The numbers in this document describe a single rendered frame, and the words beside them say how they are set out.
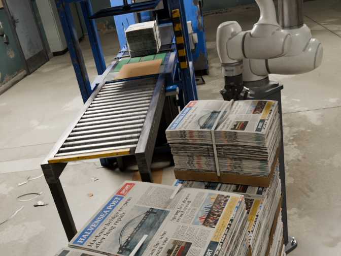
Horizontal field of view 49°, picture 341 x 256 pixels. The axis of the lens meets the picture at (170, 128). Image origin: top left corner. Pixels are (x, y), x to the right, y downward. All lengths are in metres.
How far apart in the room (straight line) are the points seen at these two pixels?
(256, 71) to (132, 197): 0.95
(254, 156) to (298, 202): 1.42
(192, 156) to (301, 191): 1.53
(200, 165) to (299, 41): 0.67
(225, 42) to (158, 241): 0.87
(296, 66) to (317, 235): 1.16
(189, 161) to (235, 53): 0.46
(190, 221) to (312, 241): 1.59
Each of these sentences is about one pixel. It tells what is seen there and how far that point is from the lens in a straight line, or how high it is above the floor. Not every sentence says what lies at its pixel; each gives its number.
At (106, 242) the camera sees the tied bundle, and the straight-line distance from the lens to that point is 0.95.
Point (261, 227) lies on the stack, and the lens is 1.33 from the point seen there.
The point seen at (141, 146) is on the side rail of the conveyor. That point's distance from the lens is 1.93.
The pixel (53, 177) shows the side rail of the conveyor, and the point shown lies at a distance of 2.07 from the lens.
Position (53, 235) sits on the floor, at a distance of 2.91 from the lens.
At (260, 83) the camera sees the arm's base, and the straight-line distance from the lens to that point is 1.83.
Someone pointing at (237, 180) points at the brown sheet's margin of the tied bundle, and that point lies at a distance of 1.44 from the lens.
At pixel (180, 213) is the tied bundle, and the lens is 0.98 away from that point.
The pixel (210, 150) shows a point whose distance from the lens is 1.40.
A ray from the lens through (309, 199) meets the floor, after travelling 2.78.
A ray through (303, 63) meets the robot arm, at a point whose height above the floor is 1.15.
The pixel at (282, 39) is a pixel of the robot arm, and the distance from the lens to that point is 1.45.
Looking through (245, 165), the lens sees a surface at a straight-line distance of 1.40.
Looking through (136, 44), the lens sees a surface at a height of 0.92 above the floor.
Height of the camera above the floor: 1.65
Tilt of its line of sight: 24 degrees down
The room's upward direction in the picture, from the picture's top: 11 degrees counter-clockwise
